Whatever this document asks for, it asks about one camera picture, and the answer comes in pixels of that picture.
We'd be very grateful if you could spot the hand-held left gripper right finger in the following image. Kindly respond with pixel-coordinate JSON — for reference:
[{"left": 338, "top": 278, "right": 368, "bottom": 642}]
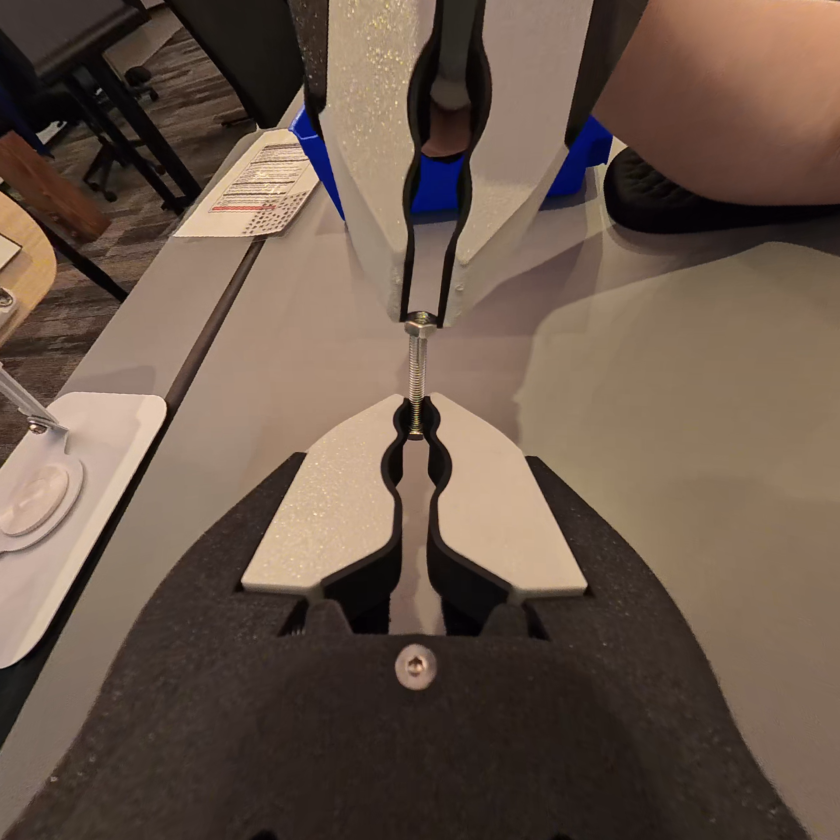
[{"left": 425, "top": 392, "right": 589, "bottom": 603}]

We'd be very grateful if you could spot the long thin silver bolt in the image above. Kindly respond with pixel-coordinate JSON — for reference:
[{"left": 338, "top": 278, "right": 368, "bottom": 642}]
[{"left": 402, "top": 311, "right": 439, "bottom": 427}]

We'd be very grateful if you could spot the black swivel chair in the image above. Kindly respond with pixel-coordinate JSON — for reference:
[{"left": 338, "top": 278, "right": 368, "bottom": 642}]
[{"left": 82, "top": 66, "right": 165, "bottom": 201}]

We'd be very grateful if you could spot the wooden document board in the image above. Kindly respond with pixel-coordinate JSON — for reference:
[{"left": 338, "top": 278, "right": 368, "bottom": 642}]
[{"left": 0, "top": 190, "right": 59, "bottom": 349}]

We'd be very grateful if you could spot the dark framed board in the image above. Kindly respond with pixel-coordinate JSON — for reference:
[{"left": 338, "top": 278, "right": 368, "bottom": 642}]
[{"left": 0, "top": 0, "right": 152, "bottom": 73}]

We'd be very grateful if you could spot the laminated instruction sheet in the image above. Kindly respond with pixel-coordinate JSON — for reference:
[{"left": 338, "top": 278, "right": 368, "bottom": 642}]
[{"left": 172, "top": 128, "right": 321, "bottom": 240}]

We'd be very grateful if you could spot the blue plastic bin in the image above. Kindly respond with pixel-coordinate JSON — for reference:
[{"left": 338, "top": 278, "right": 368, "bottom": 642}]
[{"left": 289, "top": 105, "right": 614, "bottom": 221}]

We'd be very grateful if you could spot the white stand base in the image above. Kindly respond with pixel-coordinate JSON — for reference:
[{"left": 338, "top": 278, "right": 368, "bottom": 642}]
[{"left": 0, "top": 392, "right": 168, "bottom": 669}]

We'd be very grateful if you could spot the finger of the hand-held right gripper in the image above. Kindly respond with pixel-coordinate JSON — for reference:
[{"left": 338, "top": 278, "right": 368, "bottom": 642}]
[
  {"left": 320, "top": 0, "right": 439, "bottom": 324},
  {"left": 437, "top": 0, "right": 595, "bottom": 329}
]

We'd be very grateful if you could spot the brown wooden tabletop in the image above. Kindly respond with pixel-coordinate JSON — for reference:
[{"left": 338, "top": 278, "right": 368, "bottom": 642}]
[{"left": 0, "top": 131, "right": 112, "bottom": 247}]

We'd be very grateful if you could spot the person's right forearm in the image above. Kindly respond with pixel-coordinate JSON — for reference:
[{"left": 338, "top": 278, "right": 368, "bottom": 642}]
[{"left": 591, "top": 0, "right": 840, "bottom": 204}]

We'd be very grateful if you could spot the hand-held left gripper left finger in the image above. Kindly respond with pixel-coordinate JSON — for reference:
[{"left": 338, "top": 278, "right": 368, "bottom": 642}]
[{"left": 241, "top": 394, "right": 403, "bottom": 599}]

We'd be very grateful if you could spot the person's right hand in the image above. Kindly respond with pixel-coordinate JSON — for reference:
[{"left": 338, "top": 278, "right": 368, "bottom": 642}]
[{"left": 420, "top": 105, "right": 472, "bottom": 158}]

